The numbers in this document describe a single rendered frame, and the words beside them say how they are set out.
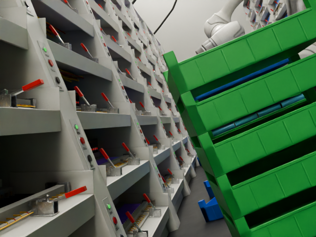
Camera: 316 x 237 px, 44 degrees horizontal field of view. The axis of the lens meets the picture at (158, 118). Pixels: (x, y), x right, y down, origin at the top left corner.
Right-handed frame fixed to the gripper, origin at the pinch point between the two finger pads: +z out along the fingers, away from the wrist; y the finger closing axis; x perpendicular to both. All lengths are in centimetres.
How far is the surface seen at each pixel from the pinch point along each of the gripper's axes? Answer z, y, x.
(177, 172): 30, 30, -41
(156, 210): 29, -57, -43
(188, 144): 28, 170, -34
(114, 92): 20.8, -39.7, 2.5
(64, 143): 24, -110, -15
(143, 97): 20.5, 30.4, 5.0
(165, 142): 25.3, 30.1, -23.6
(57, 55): 18, -94, 8
